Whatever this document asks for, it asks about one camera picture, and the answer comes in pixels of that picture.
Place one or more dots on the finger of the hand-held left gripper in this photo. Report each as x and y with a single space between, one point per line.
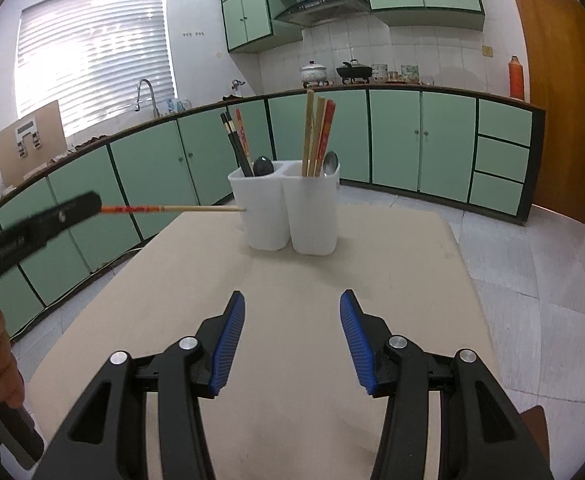
67 215

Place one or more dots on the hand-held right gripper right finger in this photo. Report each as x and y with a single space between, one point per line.
360 345

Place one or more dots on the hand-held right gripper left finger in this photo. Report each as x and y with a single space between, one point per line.
227 345

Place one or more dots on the red-ended wooden chopstick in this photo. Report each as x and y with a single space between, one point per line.
242 127
325 125
330 127
182 208

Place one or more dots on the white double utensil holder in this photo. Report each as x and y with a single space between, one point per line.
312 220

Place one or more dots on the black chopstick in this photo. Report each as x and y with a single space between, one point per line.
235 129
228 130

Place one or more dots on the black spoon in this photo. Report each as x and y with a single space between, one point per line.
263 166

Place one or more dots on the metal spoon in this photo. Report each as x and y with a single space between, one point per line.
330 162

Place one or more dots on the person's left hand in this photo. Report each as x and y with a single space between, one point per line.
5 365

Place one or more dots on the dark cloth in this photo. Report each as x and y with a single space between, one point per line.
90 142

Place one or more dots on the brown cardboard box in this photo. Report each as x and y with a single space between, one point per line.
52 140

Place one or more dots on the metal kitchen faucet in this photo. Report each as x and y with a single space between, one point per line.
155 105

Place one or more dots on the clear plastic bottles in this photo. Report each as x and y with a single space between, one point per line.
180 105

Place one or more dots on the white window blinds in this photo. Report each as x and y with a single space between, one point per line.
92 55

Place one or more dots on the brown wooden stool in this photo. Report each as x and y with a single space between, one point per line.
534 425

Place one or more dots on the green base cabinets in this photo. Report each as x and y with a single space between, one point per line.
397 140

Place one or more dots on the gas stove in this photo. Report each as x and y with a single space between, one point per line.
317 83

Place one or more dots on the stack of bowls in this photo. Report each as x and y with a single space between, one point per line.
380 72

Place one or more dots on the black wok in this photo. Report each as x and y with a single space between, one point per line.
355 71

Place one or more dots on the patterned jar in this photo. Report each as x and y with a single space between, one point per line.
410 73

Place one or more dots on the white cooking pot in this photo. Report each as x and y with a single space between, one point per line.
313 72

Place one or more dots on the orange thermos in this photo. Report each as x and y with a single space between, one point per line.
516 80

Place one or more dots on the brown wooden door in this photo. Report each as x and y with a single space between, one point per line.
557 85

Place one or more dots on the black range hood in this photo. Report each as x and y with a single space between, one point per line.
322 10

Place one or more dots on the wall hooks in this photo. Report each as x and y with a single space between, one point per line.
193 34

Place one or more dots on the yellow wall outlet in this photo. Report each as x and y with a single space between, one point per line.
487 50

